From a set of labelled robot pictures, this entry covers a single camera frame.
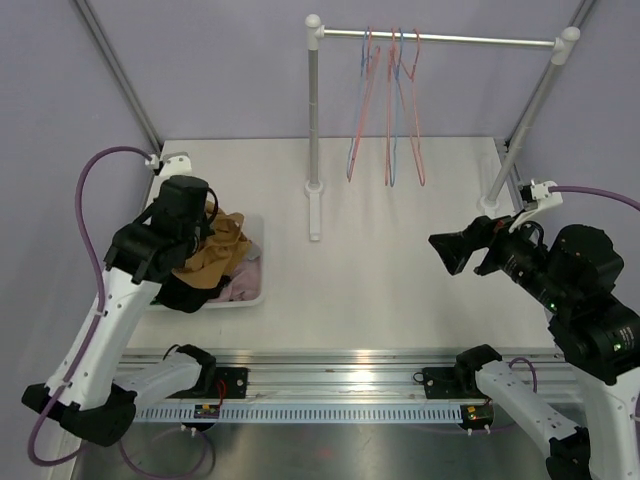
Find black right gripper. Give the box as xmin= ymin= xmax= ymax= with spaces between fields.
xmin=429 ymin=206 xmax=571 ymax=311

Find brown tank top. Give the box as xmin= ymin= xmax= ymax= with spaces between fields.
xmin=172 ymin=210 xmax=252 ymax=290

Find black tank top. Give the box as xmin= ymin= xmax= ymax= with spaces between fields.
xmin=151 ymin=275 xmax=231 ymax=314

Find mauve pink tank top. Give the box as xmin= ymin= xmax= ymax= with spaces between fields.
xmin=207 ymin=257 xmax=262 ymax=304

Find blue hanger of mauve top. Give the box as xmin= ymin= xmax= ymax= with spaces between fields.
xmin=346 ymin=29 xmax=370 ymax=181

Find pink hanger of green top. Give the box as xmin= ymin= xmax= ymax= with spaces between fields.
xmin=352 ymin=27 xmax=380 ymax=178

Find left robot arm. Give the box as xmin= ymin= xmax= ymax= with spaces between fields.
xmin=22 ymin=175 xmax=216 ymax=447

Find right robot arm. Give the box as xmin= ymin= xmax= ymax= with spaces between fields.
xmin=429 ymin=215 xmax=639 ymax=479

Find clear plastic basket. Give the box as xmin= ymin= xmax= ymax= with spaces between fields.
xmin=149 ymin=212 xmax=264 ymax=314

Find silver clothes rack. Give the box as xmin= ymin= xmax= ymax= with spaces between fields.
xmin=305 ymin=14 xmax=581 ymax=242

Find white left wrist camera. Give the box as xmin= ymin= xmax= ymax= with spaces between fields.
xmin=145 ymin=152 xmax=193 ymax=178

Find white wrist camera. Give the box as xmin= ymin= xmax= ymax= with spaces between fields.
xmin=509 ymin=181 xmax=563 ymax=233
xmin=145 ymin=152 xmax=193 ymax=178

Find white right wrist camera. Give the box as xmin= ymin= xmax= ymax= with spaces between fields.
xmin=509 ymin=181 xmax=563 ymax=233

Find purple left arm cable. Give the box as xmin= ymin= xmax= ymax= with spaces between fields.
xmin=27 ymin=145 xmax=216 ymax=476

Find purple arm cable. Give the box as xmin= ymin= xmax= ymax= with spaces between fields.
xmin=549 ymin=184 xmax=640 ymax=211
xmin=27 ymin=145 xmax=216 ymax=476

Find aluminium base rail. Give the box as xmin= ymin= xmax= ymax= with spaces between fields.
xmin=117 ymin=348 xmax=582 ymax=404

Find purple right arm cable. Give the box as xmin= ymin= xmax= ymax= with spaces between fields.
xmin=549 ymin=184 xmax=640 ymax=211

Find white slotted cable duct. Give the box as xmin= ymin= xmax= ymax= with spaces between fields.
xmin=134 ymin=403 xmax=462 ymax=424

